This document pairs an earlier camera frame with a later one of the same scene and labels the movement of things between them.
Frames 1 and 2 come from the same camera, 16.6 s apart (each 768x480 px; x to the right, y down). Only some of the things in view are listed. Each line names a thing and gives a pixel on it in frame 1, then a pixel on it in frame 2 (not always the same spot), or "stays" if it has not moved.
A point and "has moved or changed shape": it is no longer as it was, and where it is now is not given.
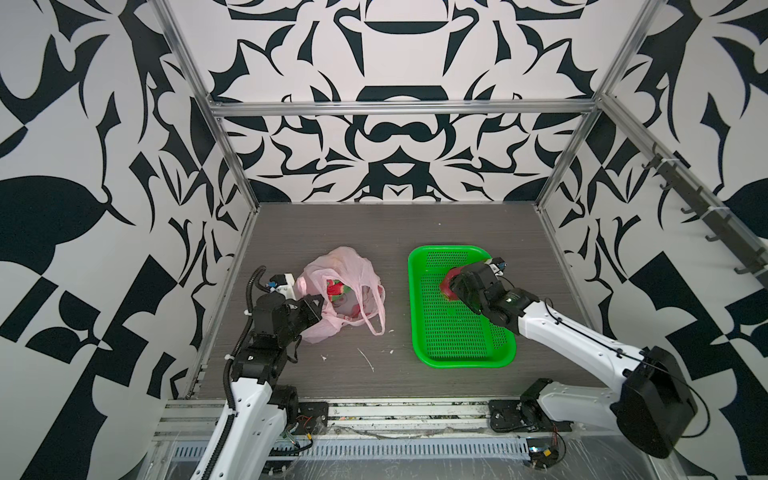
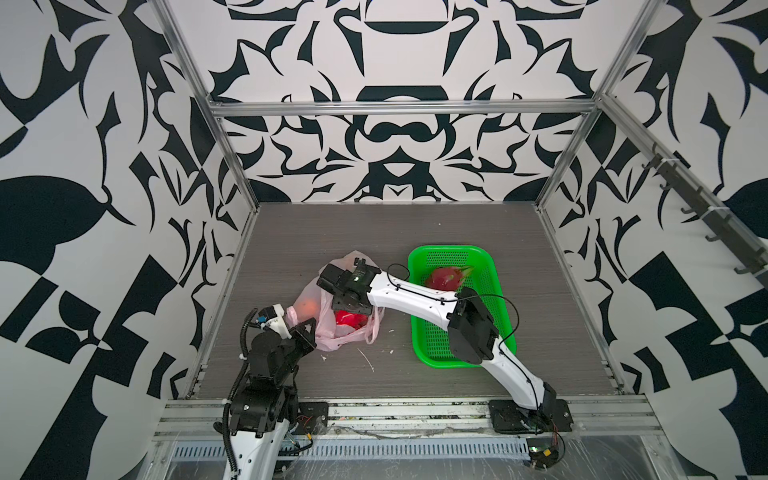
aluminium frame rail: (401, 106) stays
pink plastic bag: (351, 290) has moved or changed shape
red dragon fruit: (446, 283) has moved or changed shape
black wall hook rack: (731, 229) stays
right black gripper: (458, 285) -> (338, 305)
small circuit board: (543, 451) stays
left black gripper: (310, 311) -> (302, 339)
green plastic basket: (443, 333) stays
